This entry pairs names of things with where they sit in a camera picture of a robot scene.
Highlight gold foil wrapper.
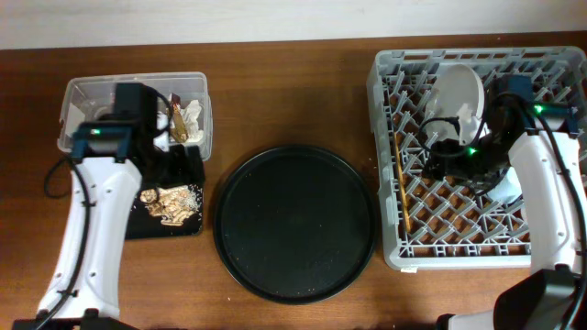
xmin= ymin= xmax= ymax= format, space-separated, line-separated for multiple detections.
xmin=170 ymin=93 xmax=188 ymax=143

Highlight grey dishwasher rack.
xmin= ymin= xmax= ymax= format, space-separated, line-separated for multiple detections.
xmin=367 ymin=46 xmax=586 ymax=272

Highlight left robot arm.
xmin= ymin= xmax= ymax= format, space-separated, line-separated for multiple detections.
xmin=38 ymin=120 xmax=205 ymax=326

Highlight grey round plate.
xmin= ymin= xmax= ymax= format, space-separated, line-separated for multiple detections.
xmin=424 ymin=64 xmax=485 ymax=146

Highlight wooden chopstick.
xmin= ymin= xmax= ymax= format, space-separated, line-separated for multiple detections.
xmin=393 ymin=133 xmax=407 ymax=211
xmin=393 ymin=134 xmax=412 ymax=234

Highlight white tissue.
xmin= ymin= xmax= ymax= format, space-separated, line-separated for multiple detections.
xmin=153 ymin=99 xmax=208 ymax=152

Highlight clear plastic waste bin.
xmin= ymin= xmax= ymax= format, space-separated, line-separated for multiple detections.
xmin=57 ymin=71 xmax=214 ymax=160

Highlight food scraps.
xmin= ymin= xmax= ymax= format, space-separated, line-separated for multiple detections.
xmin=138 ymin=185 xmax=203 ymax=226

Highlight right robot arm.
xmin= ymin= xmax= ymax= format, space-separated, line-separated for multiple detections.
xmin=423 ymin=97 xmax=586 ymax=329

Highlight blue cup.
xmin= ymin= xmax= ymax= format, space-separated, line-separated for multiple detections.
xmin=486 ymin=167 xmax=522 ymax=204

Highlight round black serving tray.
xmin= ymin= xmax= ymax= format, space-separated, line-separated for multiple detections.
xmin=213 ymin=145 xmax=378 ymax=304

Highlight black rectangular tray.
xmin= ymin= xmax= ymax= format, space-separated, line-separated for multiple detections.
xmin=125 ymin=185 xmax=204 ymax=240

